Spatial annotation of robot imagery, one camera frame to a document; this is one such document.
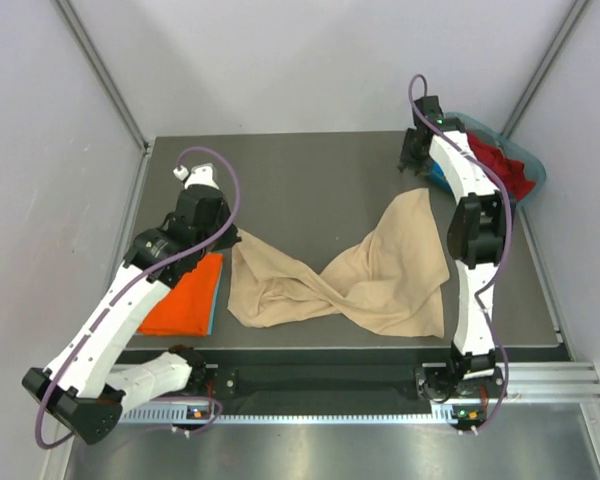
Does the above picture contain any left aluminium corner post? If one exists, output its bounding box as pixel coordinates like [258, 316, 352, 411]
[51, 0, 149, 152]

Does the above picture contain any aluminium frame rail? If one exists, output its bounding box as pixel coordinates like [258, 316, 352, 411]
[506, 362, 600, 404]

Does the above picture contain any orange folded t shirt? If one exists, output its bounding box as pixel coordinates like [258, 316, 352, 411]
[136, 253, 219, 337]

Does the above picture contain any slotted grey cable duct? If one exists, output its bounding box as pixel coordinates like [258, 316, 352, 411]
[114, 402, 486, 425]

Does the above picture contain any right aluminium corner post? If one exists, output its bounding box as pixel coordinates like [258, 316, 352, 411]
[500, 0, 591, 138]

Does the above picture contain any teal plastic basket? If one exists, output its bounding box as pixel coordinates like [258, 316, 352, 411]
[445, 112, 546, 207]

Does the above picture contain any blue t shirt in basket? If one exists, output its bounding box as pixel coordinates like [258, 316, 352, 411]
[427, 160, 452, 193]

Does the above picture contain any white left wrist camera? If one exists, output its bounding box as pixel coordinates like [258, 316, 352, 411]
[173, 163, 220, 190]

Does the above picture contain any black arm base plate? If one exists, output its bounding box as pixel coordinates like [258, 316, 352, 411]
[149, 347, 506, 404]

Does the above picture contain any red t shirt in basket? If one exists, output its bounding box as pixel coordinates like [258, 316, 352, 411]
[467, 132, 536, 202]

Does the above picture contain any aluminium corner post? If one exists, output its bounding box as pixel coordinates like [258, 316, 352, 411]
[500, 0, 591, 138]
[51, 0, 149, 152]

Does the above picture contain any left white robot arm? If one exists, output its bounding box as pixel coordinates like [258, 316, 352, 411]
[22, 184, 239, 449]

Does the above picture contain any beige t shirt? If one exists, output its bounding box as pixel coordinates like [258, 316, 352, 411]
[228, 188, 450, 338]

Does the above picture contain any light blue folded t shirt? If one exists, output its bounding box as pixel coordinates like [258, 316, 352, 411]
[206, 254, 224, 336]

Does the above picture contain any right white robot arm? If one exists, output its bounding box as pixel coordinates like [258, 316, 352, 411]
[399, 94, 511, 400]

